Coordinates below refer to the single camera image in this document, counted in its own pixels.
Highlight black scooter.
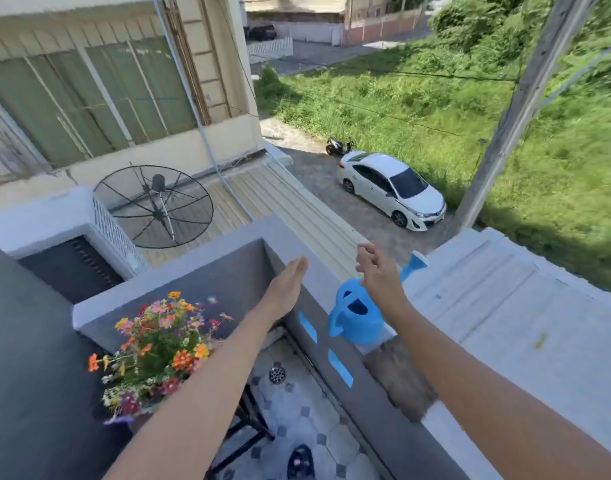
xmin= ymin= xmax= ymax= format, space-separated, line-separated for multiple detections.
xmin=325 ymin=136 xmax=356 ymax=157

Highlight blue tape strip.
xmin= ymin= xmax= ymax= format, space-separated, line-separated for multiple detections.
xmin=297 ymin=310 xmax=318 ymax=345
xmin=328 ymin=348 xmax=354 ymax=389

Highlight round wooden table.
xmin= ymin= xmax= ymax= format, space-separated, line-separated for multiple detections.
xmin=205 ymin=383 xmax=277 ymax=477

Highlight blue watering can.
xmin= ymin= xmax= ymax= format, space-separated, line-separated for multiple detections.
xmin=328 ymin=250 xmax=430 ymax=347

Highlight brown cleaning cloth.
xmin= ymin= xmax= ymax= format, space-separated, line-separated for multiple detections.
xmin=363 ymin=337 xmax=439 ymax=424

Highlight person's left forearm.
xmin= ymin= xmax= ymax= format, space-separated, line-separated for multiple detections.
xmin=104 ymin=307 xmax=281 ymax=480

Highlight person's right hand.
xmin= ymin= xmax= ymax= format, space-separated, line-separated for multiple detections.
xmin=355 ymin=243 xmax=412 ymax=321

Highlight white car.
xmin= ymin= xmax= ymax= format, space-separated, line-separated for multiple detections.
xmin=335 ymin=151 xmax=448 ymax=233

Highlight pink boundary wall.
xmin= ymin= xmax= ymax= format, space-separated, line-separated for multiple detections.
xmin=341 ymin=9 xmax=426 ymax=47

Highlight light blue drain pipe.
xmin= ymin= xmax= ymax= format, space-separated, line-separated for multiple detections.
xmin=150 ymin=0 xmax=256 ymax=223

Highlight white air conditioner unit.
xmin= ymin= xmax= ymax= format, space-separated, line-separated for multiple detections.
xmin=0 ymin=187 xmax=150 ymax=281

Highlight colourful flowers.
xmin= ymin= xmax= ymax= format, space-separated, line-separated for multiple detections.
xmin=87 ymin=290 xmax=235 ymax=427

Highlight black overhead cable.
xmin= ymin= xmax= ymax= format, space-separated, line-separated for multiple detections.
xmin=330 ymin=98 xmax=488 ymax=145
xmin=335 ymin=63 xmax=518 ymax=83

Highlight brown wooden ladder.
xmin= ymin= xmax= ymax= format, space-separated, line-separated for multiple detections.
xmin=161 ymin=0 xmax=212 ymax=127

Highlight green barred window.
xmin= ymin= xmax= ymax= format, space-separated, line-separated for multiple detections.
xmin=0 ymin=34 xmax=199 ymax=168

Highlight grey concrete utility pole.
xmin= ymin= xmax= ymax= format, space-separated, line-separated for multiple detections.
xmin=453 ymin=0 xmax=599 ymax=231

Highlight beige corrugated roof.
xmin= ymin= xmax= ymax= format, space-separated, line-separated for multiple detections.
xmin=110 ymin=157 xmax=386 ymax=281

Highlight white picket fence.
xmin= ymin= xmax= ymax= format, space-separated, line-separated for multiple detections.
xmin=246 ymin=36 xmax=294 ymax=65

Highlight dark shoe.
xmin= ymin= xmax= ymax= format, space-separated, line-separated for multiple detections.
xmin=286 ymin=443 xmax=316 ymax=480

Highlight black car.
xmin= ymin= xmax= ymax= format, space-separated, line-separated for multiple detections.
xmin=244 ymin=24 xmax=278 ymax=43

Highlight person's left hand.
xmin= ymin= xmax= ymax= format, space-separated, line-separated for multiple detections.
xmin=253 ymin=256 xmax=310 ymax=327

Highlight black satellite dish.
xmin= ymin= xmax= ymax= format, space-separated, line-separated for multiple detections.
xmin=93 ymin=164 xmax=215 ymax=250

